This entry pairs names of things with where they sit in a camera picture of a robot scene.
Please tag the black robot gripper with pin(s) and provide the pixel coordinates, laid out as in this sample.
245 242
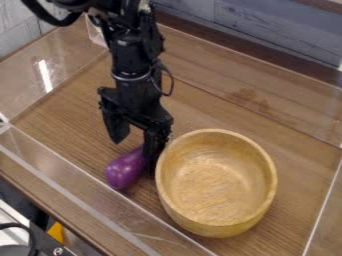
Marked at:
133 104

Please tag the brown wooden bowl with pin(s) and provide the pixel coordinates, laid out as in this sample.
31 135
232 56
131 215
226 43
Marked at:
217 182

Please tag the purple toy eggplant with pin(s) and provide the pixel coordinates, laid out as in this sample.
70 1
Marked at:
123 170

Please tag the black device with yellow part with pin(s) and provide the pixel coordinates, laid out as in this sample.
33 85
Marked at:
25 225

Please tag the clear acrylic corner bracket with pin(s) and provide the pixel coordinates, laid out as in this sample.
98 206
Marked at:
95 31

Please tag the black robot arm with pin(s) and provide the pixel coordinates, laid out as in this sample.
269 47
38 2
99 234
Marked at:
130 29

